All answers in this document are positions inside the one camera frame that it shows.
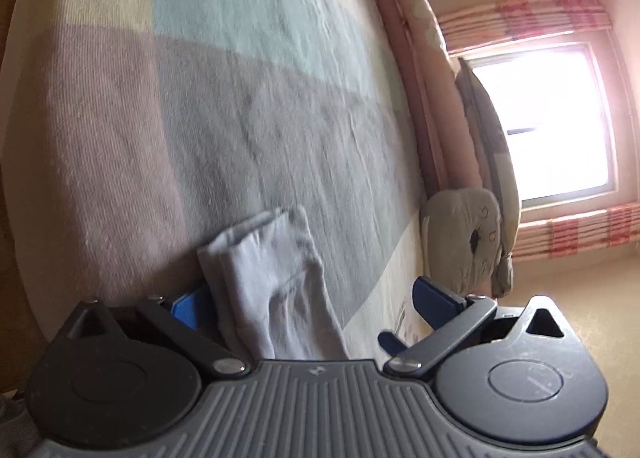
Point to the small grey cloth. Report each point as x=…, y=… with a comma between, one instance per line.
x=504, y=275

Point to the grey patterned flat pillow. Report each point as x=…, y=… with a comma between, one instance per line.
x=492, y=148

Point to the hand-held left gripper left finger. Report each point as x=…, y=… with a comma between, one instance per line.
x=192, y=308

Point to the window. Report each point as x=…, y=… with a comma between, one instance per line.
x=550, y=113

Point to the rolled pink quilt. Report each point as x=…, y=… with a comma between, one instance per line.
x=400, y=38

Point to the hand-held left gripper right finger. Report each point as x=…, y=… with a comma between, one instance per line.
x=435, y=303

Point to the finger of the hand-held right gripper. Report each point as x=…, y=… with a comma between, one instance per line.
x=389, y=341

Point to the round grey pillow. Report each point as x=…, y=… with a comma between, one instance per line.
x=455, y=238

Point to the pink striped curtain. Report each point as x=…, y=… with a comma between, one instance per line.
x=525, y=18
x=575, y=233

